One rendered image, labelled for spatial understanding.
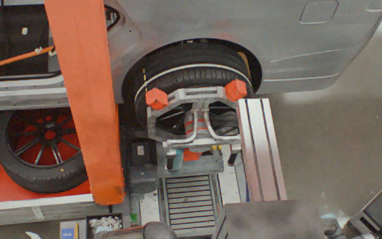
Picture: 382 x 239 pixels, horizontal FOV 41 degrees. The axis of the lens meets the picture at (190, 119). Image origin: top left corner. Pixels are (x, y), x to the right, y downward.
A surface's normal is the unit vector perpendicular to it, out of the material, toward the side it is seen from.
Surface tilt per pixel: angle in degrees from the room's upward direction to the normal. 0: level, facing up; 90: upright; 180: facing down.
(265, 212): 0
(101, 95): 90
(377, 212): 0
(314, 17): 90
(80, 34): 90
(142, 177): 0
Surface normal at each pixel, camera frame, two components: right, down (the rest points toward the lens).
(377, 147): 0.07, -0.50
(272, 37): 0.12, 0.86
